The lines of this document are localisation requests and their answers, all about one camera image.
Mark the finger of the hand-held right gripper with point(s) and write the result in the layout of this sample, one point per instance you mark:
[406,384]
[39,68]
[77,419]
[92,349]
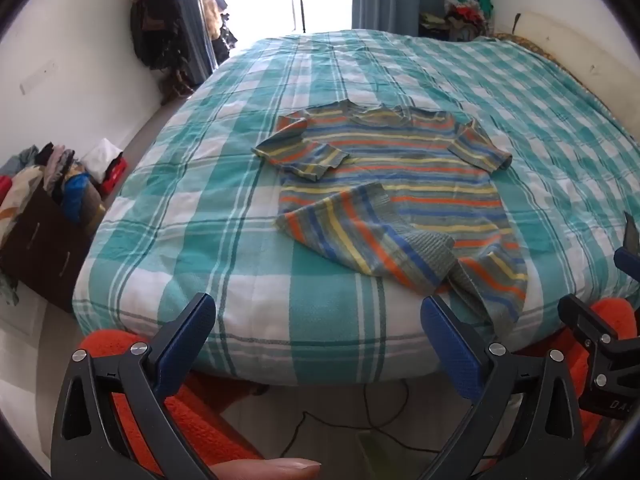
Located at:
[629,259]
[587,319]

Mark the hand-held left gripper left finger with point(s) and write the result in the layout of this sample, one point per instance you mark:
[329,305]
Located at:
[186,334]

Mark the mixed clothes pile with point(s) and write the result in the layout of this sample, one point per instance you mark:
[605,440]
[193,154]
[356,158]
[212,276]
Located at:
[60,175]

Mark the clothes pile with green cloth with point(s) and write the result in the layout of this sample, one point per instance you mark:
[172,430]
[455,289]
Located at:
[467,7]

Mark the thin black pole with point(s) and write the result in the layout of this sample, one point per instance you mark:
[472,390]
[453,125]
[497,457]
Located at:
[302,7]

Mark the dark hanging clothes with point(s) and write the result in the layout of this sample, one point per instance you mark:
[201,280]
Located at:
[157,25]

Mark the person's orange fleece clothing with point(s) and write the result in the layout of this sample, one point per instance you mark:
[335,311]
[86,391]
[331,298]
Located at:
[200,425]

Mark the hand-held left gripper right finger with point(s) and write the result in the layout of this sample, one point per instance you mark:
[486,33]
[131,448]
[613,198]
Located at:
[449,346]

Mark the yellow and black clothes heap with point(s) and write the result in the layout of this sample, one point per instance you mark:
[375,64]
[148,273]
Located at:
[217,22]

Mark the person's left hand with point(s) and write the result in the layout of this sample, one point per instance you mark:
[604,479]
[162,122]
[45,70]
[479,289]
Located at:
[265,469]

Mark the striped knit sweater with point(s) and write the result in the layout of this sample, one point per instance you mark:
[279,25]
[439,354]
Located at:
[395,160]

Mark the bed with green plaid cover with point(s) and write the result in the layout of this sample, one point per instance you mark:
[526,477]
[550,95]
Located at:
[200,210]

